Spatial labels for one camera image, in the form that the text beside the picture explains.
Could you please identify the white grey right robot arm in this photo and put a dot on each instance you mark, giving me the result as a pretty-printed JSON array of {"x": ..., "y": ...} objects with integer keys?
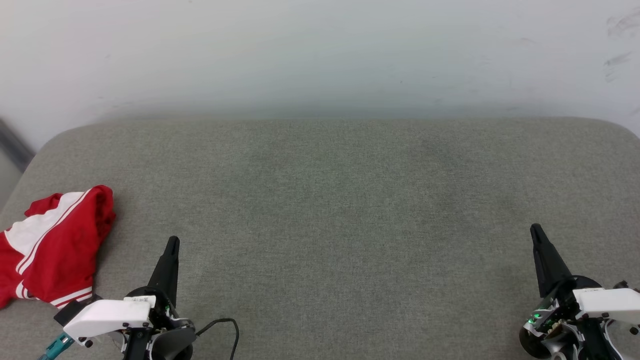
[{"x": 592, "y": 345}]

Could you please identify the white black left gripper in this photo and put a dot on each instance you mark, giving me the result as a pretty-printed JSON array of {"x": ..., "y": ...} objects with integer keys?
[{"x": 107, "y": 315}]

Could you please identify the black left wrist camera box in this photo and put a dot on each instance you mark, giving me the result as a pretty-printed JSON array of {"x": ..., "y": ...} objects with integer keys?
[{"x": 70, "y": 312}]

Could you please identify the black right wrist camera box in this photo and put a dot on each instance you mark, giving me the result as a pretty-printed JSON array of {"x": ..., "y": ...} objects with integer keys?
[{"x": 622, "y": 285}]

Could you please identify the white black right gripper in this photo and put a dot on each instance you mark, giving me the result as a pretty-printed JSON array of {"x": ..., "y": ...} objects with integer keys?
[{"x": 615, "y": 304}]

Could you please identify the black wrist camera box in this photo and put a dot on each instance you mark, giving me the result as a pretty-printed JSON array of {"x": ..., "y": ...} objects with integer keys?
[
  {"x": 622, "y": 285},
  {"x": 70, "y": 312}
]

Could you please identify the red white basketball jersey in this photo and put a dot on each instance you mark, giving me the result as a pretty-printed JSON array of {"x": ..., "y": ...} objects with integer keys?
[{"x": 65, "y": 250}]

